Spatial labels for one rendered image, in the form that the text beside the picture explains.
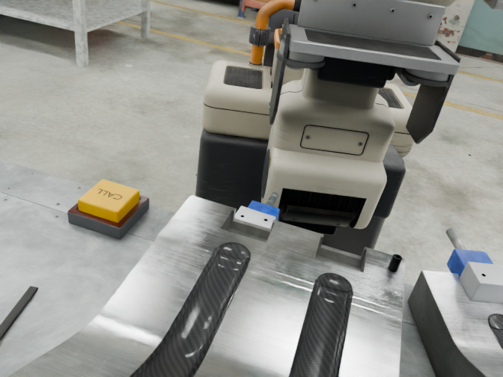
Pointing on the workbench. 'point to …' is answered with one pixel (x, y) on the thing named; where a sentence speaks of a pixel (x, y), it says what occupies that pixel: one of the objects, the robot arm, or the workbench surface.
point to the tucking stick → (16, 310)
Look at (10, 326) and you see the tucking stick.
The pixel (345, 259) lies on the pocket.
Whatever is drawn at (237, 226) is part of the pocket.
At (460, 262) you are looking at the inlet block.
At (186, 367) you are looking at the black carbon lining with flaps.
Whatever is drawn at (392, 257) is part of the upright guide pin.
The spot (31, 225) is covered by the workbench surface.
